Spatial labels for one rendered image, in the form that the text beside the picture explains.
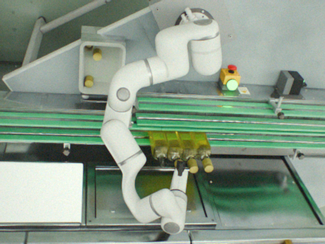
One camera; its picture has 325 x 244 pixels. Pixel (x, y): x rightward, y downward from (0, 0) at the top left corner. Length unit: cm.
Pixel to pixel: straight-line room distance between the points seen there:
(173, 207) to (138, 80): 40
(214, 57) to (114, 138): 39
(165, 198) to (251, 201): 58
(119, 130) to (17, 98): 65
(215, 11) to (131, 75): 49
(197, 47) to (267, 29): 58
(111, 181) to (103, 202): 12
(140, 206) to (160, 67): 43
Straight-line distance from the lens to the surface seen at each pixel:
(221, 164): 188
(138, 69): 125
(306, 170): 236
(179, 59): 126
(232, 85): 175
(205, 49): 128
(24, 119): 168
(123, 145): 123
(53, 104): 172
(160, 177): 168
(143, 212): 129
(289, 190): 187
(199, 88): 176
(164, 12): 155
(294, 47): 189
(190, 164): 156
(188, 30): 125
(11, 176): 166
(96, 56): 165
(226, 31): 161
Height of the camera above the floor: 230
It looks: 54 degrees down
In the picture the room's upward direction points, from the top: 167 degrees clockwise
